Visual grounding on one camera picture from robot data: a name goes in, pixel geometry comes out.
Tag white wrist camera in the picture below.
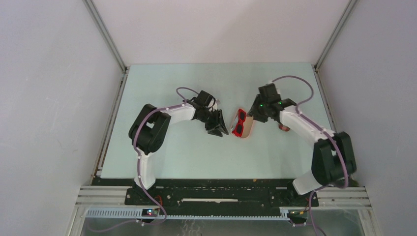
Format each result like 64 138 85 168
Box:
191 90 218 111
258 83 281 104

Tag plaid brown glasses case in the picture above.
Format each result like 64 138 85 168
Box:
278 123 291 132

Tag left aluminium frame post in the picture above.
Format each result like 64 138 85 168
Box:
82 0 130 105

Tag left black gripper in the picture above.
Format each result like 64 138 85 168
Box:
197 108 228 137

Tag right aluminium frame post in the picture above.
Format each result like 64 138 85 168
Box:
312 0 357 105

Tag pink glasses case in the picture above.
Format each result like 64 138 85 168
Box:
230 115 254 139

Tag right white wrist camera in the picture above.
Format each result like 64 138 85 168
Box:
258 83 281 104

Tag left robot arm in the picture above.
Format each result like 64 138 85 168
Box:
128 100 229 205

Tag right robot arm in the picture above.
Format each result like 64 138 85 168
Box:
250 94 357 206

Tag red frame sunglasses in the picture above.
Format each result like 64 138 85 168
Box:
231 109 247 138

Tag aluminium frame post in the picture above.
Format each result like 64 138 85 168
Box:
82 0 130 105
312 0 357 105

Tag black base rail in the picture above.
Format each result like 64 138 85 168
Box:
92 177 319 217

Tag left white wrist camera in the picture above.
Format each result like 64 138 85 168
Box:
191 90 218 111

